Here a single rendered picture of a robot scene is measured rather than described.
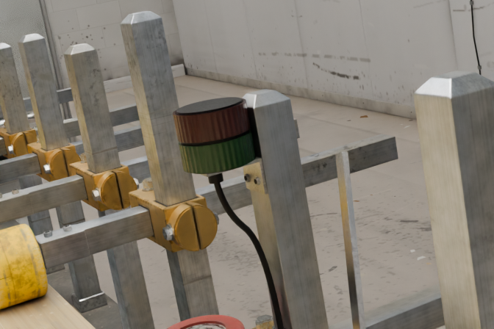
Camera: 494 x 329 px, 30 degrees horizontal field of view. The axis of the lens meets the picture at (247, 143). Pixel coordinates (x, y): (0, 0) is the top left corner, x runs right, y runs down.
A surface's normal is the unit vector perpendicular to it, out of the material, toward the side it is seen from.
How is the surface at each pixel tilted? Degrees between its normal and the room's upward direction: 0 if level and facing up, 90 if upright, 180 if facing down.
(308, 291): 90
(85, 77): 90
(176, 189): 90
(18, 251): 53
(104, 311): 0
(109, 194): 90
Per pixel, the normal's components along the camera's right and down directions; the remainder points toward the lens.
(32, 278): 0.48, 0.33
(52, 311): -0.17, -0.96
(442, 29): -0.91, 0.24
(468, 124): 0.45, 0.11
